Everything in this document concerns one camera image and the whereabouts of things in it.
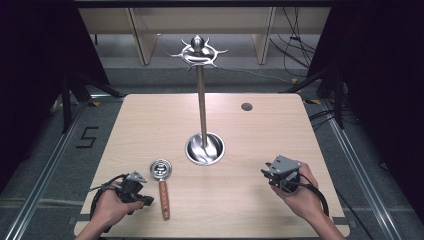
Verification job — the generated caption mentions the dark curtain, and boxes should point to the dark curtain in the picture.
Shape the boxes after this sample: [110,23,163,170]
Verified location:
[0,0,111,194]
[306,0,424,214]

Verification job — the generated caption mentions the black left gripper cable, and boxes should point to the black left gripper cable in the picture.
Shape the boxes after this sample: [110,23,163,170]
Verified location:
[88,173,129,234]

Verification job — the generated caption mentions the person's right hand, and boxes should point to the person's right hand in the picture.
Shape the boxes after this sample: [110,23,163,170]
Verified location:
[270,162,323,223]

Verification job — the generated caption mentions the metal utensil stand with hooks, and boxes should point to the metal utensil stand with hooks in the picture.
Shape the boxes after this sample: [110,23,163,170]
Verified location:
[169,34,229,167]

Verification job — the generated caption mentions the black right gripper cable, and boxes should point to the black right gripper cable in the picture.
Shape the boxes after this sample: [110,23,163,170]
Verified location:
[281,171,331,218]

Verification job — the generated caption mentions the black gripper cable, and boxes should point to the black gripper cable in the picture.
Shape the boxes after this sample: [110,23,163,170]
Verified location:
[281,171,331,218]
[88,173,129,234]

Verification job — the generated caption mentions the black metal stand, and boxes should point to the black metal stand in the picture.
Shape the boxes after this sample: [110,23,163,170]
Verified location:
[59,68,125,135]
[279,64,348,130]

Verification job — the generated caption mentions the person's left hand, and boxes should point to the person's left hand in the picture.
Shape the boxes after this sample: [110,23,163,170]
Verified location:
[90,180,145,232]

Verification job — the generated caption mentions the metal floor rail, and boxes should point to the metal floor rail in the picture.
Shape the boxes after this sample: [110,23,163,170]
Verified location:
[2,99,93,240]
[318,99,403,240]

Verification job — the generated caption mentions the black floor cables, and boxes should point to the black floor cables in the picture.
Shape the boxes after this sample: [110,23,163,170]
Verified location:
[269,6,318,80]
[308,107,359,132]

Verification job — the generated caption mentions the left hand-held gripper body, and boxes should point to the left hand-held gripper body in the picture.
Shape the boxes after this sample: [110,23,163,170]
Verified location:
[114,170,148,204]

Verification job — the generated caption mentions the white floor cable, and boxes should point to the white floor cable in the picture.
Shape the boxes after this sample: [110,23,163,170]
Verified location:
[218,65,295,85]

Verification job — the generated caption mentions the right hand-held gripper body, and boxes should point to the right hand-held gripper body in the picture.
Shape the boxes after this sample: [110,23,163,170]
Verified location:
[267,154,303,195]

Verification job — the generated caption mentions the metal ladle with wooden handle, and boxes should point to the metal ladle with wooden handle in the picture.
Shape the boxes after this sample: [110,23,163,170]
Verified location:
[149,158,173,222]

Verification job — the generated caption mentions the beige wooden furniture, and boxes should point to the beige wooden furniture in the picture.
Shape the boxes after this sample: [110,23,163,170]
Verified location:
[78,6,332,66]

